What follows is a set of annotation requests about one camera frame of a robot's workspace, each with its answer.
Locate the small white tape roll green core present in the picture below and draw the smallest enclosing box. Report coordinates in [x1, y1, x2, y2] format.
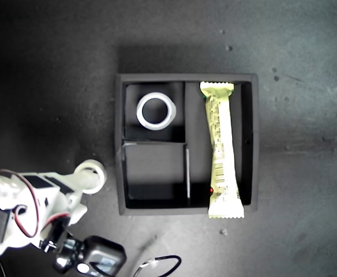
[74, 159, 108, 195]

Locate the large white tape roll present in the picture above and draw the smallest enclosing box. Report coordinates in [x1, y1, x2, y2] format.
[136, 92, 177, 132]

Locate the snack bar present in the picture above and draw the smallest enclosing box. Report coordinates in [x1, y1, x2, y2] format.
[199, 81, 245, 219]

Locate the black tray with wells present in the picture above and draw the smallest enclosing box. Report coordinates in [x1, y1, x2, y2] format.
[114, 73, 259, 217]

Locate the red wire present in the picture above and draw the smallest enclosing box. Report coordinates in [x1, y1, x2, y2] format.
[0, 169, 40, 239]

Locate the white cable tie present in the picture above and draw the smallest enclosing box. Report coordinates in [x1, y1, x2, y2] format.
[140, 259, 159, 269]

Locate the black camera cable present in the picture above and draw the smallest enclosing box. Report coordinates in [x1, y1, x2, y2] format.
[132, 254, 182, 277]

